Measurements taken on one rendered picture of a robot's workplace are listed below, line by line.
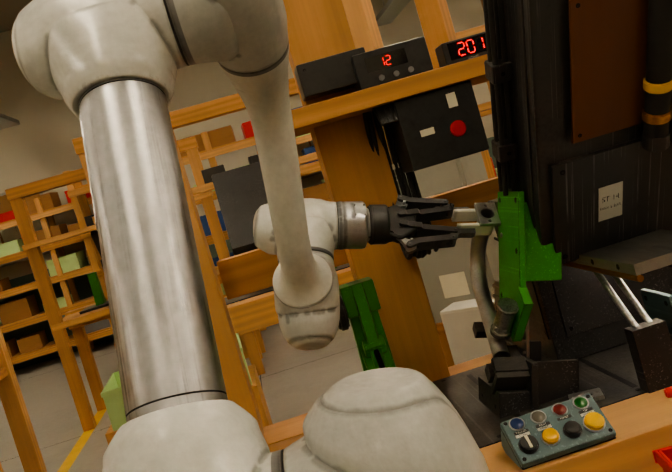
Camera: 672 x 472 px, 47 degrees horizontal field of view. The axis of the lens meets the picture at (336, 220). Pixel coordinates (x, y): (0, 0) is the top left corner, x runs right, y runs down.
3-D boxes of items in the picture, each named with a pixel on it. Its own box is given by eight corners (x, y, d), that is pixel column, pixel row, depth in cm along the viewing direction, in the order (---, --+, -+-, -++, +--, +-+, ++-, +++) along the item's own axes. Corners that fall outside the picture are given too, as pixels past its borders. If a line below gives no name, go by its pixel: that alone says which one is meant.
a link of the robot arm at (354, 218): (336, 191, 143) (367, 190, 144) (333, 223, 150) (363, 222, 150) (340, 227, 137) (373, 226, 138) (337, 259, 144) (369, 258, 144)
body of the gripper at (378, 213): (371, 228, 138) (421, 227, 139) (366, 194, 144) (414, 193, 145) (367, 254, 144) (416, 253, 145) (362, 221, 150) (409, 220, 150)
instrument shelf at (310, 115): (683, 17, 162) (678, -1, 162) (274, 135, 154) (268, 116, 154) (626, 41, 187) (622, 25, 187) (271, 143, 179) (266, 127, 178)
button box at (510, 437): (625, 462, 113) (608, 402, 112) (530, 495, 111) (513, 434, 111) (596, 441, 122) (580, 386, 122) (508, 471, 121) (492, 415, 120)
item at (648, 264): (732, 253, 119) (727, 234, 119) (637, 283, 118) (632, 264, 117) (615, 239, 158) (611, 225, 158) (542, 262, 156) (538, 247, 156)
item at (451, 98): (491, 148, 160) (471, 79, 159) (414, 171, 158) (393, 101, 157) (474, 152, 172) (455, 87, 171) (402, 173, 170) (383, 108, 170)
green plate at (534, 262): (565, 309, 135) (563, 190, 134) (519, 311, 134) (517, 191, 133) (540, 300, 146) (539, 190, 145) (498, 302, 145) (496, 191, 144)
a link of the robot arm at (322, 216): (332, 217, 151) (337, 276, 144) (253, 219, 149) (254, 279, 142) (336, 186, 142) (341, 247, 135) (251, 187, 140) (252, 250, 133)
